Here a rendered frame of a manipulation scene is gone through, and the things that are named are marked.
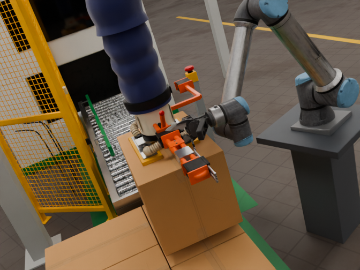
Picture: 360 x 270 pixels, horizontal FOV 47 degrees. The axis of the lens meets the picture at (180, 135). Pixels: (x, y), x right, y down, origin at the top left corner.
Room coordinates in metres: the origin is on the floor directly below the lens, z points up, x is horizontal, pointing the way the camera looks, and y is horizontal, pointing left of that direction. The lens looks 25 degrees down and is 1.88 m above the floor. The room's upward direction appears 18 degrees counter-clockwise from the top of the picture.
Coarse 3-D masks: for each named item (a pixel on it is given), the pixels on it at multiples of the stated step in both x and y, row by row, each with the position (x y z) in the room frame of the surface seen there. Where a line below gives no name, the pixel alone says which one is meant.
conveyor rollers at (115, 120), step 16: (112, 96) 4.36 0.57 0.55; (96, 112) 4.04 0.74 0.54; (112, 112) 3.89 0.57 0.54; (128, 112) 3.74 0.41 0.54; (96, 128) 3.59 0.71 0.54; (112, 128) 3.45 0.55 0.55; (128, 128) 3.37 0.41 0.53; (112, 144) 3.15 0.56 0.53; (112, 160) 2.81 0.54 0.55; (112, 176) 2.61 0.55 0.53; (128, 176) 2.54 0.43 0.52; (128, 192) 2.28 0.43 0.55
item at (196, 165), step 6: (198, 156) 1.31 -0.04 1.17; (186, 162) 1.30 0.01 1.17; (192, 162) 1.28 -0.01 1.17; (198, 162) 1.27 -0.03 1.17; (204, 162) 1.26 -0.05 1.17; (186, 168) 1.26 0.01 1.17; (192, 168) 1.24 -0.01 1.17; (198, 168) 1.23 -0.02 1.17; (204, 168) 1.23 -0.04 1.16; (186, 174) 1.29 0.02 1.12; (192, 174) 1.22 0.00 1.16; (192, 180) 1.22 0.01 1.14; (198, 180) 1.22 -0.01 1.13
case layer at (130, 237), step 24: (120, 216) 2.05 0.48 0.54; (144, 216) 1.98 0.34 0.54; (72, 240) 1.97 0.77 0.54; (96, 240) 1.90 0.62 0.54; (120, 240) 1.83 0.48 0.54; (144, 240) 1.77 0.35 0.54; (216, 240) 1.59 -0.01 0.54; (240, 240) 1.54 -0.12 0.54; (48, 264) 1.83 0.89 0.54; (72, 264) 1.76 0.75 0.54; (96, 264) 1.70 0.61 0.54; (120, 264) 1.64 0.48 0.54; (144, 264) 1.59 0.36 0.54; (168, 264) 1.61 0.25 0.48; (192, 264) 1.48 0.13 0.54; (216, 264) 1.44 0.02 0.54; (240, 264) 1.39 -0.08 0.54; (264, 264) 1.35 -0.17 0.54
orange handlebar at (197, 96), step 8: (192, 88) 2.07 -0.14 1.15; (200, 96) 1.95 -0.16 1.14; (176, 104) 1.92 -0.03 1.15; (184, 104) 1.92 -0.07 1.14; (176, 136) 1.56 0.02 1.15; (168, 144) 1.51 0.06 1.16; (176, 144) 1.48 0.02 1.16; (184, 144) 1.47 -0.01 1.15; (184, 160) 1.34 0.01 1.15; (200, 176) 1.21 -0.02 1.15
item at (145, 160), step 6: (132, 138) 1.95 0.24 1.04; (132, 144) 1.90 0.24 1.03; (150, 144) 1.82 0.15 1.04; (138, 150) 1.80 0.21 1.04; (138, 156) 1.75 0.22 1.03; (144, 156) 1.71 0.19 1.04; (150, 156) 1.70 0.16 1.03; (156, 156) 1.68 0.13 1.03; (162, 156) 1.68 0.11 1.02; (144, 162) 1.67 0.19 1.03; (150, 162) 1.67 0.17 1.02
